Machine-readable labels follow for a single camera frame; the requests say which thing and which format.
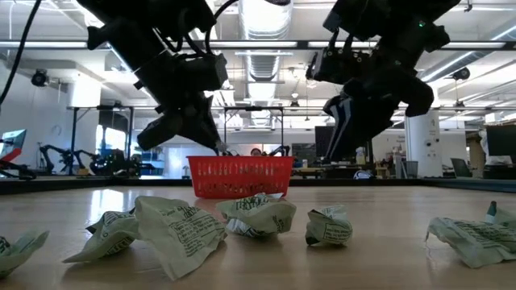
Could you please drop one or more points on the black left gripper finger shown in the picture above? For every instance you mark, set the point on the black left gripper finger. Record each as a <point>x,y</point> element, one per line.
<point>209,121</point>
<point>193,125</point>

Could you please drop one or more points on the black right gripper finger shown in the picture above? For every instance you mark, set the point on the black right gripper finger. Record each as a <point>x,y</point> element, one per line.
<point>371,117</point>
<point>339,121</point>

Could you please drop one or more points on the green printed packet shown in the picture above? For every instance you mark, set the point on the green printed packet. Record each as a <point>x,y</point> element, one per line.
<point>475,241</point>
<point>181,233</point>
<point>328,229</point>
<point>504,215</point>
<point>20,251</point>
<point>258,215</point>
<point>109,237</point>

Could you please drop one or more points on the black background robot arm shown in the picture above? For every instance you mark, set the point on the black background robot arm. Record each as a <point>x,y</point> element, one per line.
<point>284,150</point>

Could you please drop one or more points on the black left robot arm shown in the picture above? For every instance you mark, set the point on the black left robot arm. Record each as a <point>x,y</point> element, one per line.
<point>133,24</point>

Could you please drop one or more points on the grey trash bin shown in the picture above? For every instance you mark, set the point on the grey trash bin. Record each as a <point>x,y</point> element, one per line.
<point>412,169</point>

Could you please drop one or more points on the black computer monitor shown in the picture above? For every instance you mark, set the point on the black computer monitor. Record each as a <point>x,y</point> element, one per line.
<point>319,139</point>
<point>502,141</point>

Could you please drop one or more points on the clear plastic bottle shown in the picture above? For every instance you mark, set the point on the clear plastic bottle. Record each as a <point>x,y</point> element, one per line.
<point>360,157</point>

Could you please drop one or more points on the person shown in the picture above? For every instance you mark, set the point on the person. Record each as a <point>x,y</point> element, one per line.
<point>256,152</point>

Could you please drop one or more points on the white blue bag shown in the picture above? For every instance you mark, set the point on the white blue bag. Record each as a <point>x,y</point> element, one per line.
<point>363,175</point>

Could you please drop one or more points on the white round pillar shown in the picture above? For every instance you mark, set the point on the white round pillar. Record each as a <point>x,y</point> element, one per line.
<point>423,145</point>

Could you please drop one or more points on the red plastic slotted basket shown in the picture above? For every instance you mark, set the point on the red plastic slotted basket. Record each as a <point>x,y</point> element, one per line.
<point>240,177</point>

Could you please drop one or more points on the tilted teal screen monitor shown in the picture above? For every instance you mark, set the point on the tilted teal screen monitor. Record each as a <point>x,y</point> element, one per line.
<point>14,141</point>

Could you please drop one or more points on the red bar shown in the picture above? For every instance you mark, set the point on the red bar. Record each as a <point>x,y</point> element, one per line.
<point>12,155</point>

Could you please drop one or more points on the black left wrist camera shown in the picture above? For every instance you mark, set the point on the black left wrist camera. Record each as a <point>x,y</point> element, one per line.
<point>205,72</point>

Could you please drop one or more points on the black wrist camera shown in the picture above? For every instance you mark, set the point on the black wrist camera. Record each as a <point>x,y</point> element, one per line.
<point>334,66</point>
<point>205,72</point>

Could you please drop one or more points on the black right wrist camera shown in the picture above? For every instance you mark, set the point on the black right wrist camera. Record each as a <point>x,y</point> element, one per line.
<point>334,66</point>

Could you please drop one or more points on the black ceiling camera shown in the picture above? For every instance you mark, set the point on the black ceiling camera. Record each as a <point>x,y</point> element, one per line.
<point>40,78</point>
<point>461,73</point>

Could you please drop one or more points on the silver ceiling air duct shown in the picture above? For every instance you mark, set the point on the silver ceiling air duct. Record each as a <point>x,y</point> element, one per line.
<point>262,60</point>

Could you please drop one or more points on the black background station frame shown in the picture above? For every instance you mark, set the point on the black background station frame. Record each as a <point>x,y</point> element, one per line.
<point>73,141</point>

